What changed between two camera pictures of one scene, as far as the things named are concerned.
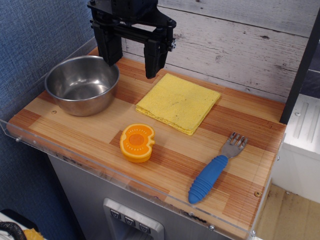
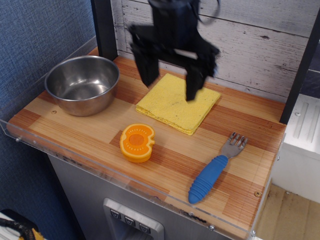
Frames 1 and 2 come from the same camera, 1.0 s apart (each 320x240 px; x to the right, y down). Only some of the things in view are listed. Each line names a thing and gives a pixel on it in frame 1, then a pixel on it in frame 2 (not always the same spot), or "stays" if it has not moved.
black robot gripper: x=139 y=20 -> x=174 y=26
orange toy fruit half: x=136 y=142 stays
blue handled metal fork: x=209 y=175 stays
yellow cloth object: x=32 y=234 stays
